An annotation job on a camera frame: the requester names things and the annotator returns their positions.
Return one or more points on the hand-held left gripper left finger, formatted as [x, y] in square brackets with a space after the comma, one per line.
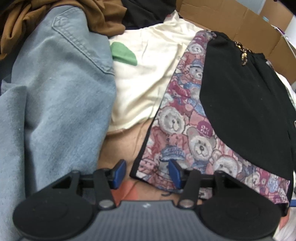
[120, 172]

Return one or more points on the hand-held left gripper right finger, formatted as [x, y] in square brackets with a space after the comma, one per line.
[174, 173]

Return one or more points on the black bear-print skirt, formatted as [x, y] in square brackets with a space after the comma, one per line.
[242, 104]

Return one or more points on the light blue jeans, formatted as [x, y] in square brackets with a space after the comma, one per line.
[57, 104]

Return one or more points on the cream bear-print blanket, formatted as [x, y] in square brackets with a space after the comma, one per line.
[150, 76]

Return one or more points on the brown garment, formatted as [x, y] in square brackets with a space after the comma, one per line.
[104, 18]

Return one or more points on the black cloth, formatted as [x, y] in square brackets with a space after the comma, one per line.
[143, 11]

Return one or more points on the folded cardboard sheet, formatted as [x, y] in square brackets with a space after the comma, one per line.
[231, 16]

